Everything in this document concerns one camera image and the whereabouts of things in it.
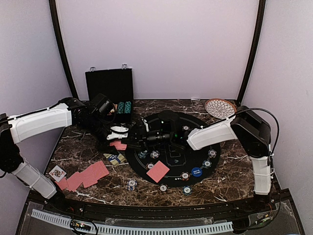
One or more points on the blue tan chip stack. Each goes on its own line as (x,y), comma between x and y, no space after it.
(212,154)
(155,154)

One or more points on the blue round blind button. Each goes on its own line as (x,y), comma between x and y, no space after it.
(196,172)

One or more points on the spilled red cards on table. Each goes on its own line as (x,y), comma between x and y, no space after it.
(89,177)

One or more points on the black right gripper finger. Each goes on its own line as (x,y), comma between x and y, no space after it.
(137,147)
(132,140)

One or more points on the round black poker mat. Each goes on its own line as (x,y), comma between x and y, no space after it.
(178,162)

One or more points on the white slotted cable duct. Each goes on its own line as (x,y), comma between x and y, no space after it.
(133,227)

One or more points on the black right frame post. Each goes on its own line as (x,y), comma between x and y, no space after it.
(253,51)

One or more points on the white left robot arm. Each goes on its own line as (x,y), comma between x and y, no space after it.
(15,129)

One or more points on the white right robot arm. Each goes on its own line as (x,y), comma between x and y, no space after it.
(244,132)

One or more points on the brown poker chip stack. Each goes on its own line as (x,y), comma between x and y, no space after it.
(163,188)

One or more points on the red cards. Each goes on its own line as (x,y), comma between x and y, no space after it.
(89,177)
(158,171)

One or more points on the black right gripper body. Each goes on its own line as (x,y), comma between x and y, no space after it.
(160,136)

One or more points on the teal and blue chip row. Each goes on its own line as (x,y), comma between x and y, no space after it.
(128,107)

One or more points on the black poker chip case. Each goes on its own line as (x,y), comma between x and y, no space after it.
(116,84)

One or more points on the face-up queen card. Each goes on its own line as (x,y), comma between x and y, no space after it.
(57,173)

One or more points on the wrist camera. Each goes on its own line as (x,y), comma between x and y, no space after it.
(101,105)
(169,120)

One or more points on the gold card box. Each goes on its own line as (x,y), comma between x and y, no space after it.
(115,160)

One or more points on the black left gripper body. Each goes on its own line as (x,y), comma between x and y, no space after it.
(95,125)

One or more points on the blue chip stack on table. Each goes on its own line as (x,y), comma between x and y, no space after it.
(131,185)

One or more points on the red card deck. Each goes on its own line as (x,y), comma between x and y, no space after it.
(118,145)

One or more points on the green and blue chip row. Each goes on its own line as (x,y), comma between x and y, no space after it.
(120,108)

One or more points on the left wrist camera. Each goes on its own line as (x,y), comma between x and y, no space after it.
(101,105)

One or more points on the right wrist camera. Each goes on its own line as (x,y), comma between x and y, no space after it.
(169,120)

